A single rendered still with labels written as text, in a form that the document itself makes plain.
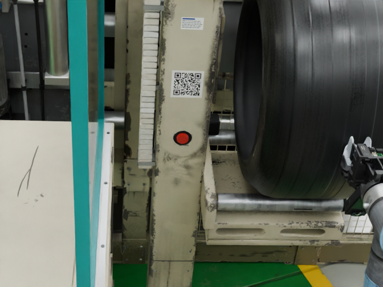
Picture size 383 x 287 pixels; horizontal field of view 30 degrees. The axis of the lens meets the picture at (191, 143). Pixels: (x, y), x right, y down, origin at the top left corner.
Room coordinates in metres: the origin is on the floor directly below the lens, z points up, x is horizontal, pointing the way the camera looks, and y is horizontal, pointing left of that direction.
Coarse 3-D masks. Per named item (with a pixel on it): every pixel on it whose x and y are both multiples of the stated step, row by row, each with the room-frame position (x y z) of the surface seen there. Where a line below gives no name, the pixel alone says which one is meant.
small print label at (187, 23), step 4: (184, 20) 1.43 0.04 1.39; (188, 20) 1.43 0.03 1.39; (192, 20) 1.43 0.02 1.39; (196, 20) 1.43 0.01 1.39; (200, 20) 1.43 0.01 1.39; (184, 24) 1.43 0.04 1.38; (188, 24) 1.43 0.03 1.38; (192, 24) 1.43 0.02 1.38; (196, 24) 1.43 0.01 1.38; (200, 24) 1.43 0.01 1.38; (184, 28) 1.43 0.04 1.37; (188, 28) 1.43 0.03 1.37; (192, 28) 1.43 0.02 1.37; (196, 28) 1.43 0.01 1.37; (200, 28) 1.43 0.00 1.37
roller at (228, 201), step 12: (228, 204) 1.37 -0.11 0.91; (240, 204) 1.37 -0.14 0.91; (252, 204) 1.38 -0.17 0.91; (264, 204) 1.38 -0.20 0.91; (276, 204) 1.38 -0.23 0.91; (288, 204) 1.39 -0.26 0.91; (300, 204) 1.39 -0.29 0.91; (312, 204) 1.40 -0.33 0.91; (324, 204) 1.40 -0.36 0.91; (336, 204) 1.40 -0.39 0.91
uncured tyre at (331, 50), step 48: (288, 0) 1.42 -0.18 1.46; (336, 0) 1.43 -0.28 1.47; (240, 48) 1.74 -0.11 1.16; (288, 48) 1.33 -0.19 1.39; (336, 48) 1.34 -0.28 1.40; (240, 96) 1.68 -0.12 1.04; (288, 96) 1.28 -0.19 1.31; (336, 96) 1.28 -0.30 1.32; (240, 144) 1.53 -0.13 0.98; (288, 144) 1.25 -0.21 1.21; (336, 144) 1.25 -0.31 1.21; (288, 192) 1.29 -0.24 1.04; (336, 192) 1.30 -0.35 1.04
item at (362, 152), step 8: (352, 144) 1.16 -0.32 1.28; (360, 144) 1.16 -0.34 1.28; (352, 152) 1.15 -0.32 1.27; (360, 152) 1.14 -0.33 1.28; (368, 152) 1.14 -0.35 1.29; (376, 152) 1.15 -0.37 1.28; (352, 160) 1.15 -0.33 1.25; (360, 160) 1.11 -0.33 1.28; (368, 160) 1.12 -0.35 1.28; (376, 160) 1.11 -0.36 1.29; (352, 168) 1.14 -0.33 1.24; (360, 168) 1.11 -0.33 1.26; (368, 168) 1.10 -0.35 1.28; (376, 168) 1.10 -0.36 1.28; (352, 176) 1.12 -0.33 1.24; (360, 176) 1.11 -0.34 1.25; (368, 176) 1.10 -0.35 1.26; (376, 176) 1.06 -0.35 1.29; (352, 184) 1.11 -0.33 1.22; (368, 184) 1.06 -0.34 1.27; (376, 184) 1.05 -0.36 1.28
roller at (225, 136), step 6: (222, 132) 1.66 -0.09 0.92; (228, 132) 1.66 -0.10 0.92; (234, 132) 1.67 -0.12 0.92; (210, 138) 1.64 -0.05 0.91; (216, 138) 1.65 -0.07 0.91; (222, 138) 1.65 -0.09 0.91; (228, 138) 1.65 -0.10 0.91; (234, 138) 1.65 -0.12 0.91; (210, 144) 1.65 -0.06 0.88; (216, 144) 1.65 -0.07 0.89; (222, 144) 1.65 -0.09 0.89; (228, 144) 1.65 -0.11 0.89; (234, 144) 1.65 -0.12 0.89
